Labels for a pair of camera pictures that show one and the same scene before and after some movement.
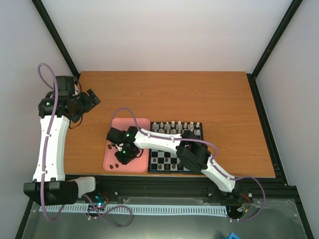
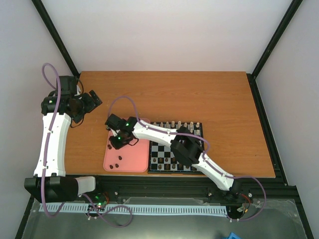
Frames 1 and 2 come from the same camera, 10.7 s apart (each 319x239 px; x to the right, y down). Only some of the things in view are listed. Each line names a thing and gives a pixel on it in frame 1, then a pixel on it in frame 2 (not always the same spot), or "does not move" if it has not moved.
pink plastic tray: (110, 163) does not move
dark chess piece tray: (167, 166) does not move
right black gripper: (124, 161) to (116, 145)
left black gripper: (75, 117) does not move
